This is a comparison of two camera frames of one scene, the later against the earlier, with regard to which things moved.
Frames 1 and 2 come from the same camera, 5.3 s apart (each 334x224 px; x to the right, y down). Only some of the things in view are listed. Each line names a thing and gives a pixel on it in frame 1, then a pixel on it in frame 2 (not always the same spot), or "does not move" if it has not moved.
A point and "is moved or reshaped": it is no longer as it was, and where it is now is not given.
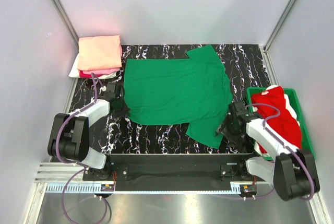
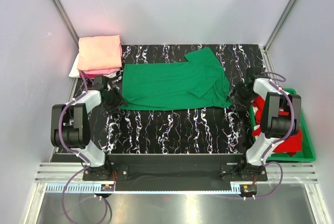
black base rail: x=169 y=173 does not move
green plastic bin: x=291 y=94 does not move
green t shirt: x=195 y=90 is moved or reshaped
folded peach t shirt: x=99 y=53 does not move
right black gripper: x=234 y=140 → x=235 y=94
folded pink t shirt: x=88 y=74 does not move
